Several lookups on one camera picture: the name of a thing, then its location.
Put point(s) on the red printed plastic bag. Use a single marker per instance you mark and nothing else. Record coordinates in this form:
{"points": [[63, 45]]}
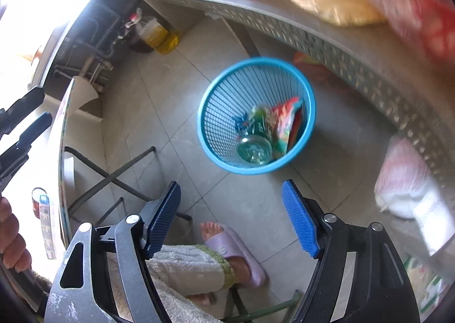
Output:
{"points": [[433, 31]]}

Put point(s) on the blue white cardboard box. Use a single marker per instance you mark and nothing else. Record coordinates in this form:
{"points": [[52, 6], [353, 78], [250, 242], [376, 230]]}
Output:
{"points": [[48, 230]]}

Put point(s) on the green metal stool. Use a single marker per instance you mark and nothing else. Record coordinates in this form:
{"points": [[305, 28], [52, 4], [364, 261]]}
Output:
{"points": [[263, 312]]}

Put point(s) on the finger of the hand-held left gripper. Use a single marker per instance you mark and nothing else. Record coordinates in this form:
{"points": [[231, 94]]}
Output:
{"points": [[25, 102], [33, 129]]}

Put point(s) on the green plastic bottle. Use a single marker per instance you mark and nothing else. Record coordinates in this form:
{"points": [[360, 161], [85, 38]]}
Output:
{"points": [[257, 127]]}

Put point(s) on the blue wrapper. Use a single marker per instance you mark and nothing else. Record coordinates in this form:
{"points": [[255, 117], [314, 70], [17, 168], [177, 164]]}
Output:
{"points": [[241, 121]]}

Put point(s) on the pink green snack packet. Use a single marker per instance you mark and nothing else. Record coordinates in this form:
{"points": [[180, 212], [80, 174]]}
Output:
{"points": [[284, 113]]}

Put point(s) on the plumbing pipes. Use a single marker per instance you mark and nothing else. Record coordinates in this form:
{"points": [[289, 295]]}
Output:
{"points": [[103, 59]]}

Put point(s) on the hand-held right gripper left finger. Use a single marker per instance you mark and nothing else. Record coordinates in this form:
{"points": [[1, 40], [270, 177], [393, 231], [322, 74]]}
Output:
{"points": [[161, 223]]}

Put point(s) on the grey concrete counter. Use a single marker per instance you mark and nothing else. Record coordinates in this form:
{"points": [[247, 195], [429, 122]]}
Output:
{"points": [[76, 29]]}

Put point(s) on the white pink plastic bag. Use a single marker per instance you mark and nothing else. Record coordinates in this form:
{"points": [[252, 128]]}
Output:
{"points": [[405, 184]]}

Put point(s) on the blue plastic basket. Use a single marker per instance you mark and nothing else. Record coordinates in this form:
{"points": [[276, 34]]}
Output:
{"points": [[227, 95]]}

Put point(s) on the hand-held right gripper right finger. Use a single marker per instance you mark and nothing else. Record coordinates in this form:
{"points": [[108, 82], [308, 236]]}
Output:
{"points": [[302, 220]]}

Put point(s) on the yellow oil bottle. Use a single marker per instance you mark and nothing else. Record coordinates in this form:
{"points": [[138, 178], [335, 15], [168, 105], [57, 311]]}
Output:
{"points": [[161, 38]]}

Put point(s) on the dark metal table frame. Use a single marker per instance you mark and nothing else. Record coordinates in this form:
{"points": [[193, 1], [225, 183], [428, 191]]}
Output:
{"points": [[106, 175]]}

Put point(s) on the person's left hand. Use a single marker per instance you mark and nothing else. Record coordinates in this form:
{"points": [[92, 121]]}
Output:
{"points": [[12, 241]]}

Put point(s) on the red can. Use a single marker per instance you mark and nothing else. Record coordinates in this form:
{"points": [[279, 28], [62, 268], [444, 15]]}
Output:
{"points": [[36, 205]]}

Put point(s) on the person's foot in pink slipper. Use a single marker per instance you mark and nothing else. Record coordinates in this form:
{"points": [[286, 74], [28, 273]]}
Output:
{"points": [[245, 266]]}

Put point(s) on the green printed carton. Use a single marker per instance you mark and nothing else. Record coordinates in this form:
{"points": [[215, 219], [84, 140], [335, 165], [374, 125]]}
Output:
{"points": [[426, 284]]}

